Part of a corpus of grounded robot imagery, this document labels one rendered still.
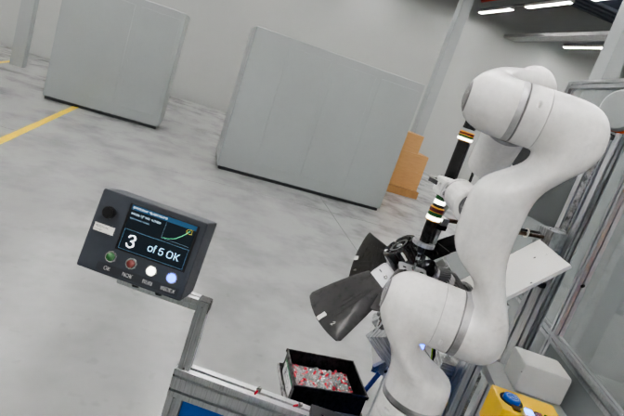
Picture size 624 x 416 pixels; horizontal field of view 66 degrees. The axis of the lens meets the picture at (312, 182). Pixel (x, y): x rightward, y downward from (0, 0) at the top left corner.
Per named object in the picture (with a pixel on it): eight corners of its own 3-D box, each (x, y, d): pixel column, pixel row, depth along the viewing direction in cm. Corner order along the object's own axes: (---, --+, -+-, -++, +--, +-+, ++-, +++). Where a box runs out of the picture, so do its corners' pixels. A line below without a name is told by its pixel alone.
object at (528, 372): (542, 380, 182) (555, 355, 179) (560, 408, 166) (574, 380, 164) (500, 365, 182) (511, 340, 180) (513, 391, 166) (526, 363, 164)
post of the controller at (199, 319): (192, 365, 125) (213, 298, 121) (188, 371, 122) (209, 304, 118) (181, 361, 125) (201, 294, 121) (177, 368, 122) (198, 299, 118)
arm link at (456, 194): (484, 185, 125) (448, 177, 126) (498, 196, 112) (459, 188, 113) (475, 215, 127) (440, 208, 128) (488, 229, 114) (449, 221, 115)
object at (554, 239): (545, 245, 187) (554, 226, 185) (561, 253, 181) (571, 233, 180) (529, 242, 181) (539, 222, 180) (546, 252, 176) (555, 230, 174)
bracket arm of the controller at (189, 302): (210, 309, 122) (213, 299, 121) (206, 315, 119) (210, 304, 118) (122, 278, 122) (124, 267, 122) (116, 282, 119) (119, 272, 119)
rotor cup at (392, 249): (396, 277, 169) (377, 246, 168) (433, 257, 166) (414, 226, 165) (399, 294, 155) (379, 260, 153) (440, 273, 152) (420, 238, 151)
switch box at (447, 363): (454, 410, 187) (475, 362, 183) (459, 426, 178) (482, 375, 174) (417, 397, 188) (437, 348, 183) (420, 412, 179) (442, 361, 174)
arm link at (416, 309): (443, 432, 87) (495, 315, 82) (346, 388, 90) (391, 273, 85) (441, 395, 98) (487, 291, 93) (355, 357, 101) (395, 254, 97)
